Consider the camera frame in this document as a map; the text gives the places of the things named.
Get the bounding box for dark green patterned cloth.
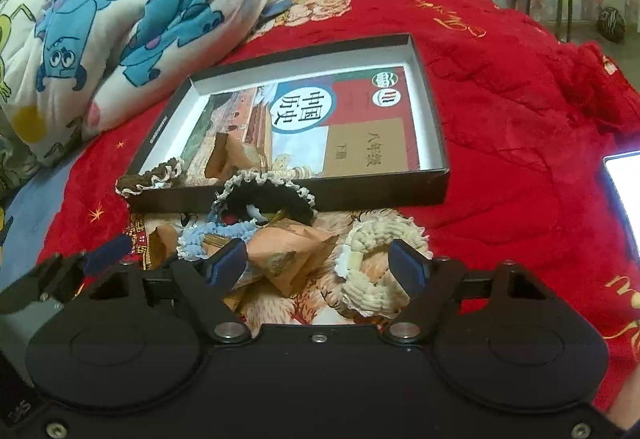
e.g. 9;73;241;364
0;132;44;201

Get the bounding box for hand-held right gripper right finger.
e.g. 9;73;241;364
387;238;553;345

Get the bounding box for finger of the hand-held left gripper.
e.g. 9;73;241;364
0;254;86;316
82;235;133;278

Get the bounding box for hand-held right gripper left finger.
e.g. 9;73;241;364
82;238;252;346

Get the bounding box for cream scrunchie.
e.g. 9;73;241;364
332;214;434;318

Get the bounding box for smartphone with lit screen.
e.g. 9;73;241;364
602;150;640;261

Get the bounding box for red bear printed blanket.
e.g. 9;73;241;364
35;0;640;370

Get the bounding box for brown patterned ball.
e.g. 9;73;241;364
597;6;628;44

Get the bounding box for brown scrunchie with white trim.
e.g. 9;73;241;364
115;158;187;196

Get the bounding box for cartoon monster printed blanket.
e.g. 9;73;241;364
0;0;292;168

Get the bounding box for brown paper packets in box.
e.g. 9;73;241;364
179;65;421;181

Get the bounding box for black scrunchie with white trim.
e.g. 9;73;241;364
214;170;317;226

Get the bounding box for black shallow cardboard box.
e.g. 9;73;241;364
116;33;452;216

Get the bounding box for brown paper snack packet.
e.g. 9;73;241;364
204;133;274;181
149;221;184;271
205;221;347;298

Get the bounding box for light blue scrunchie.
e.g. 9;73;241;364
176;206;262;263

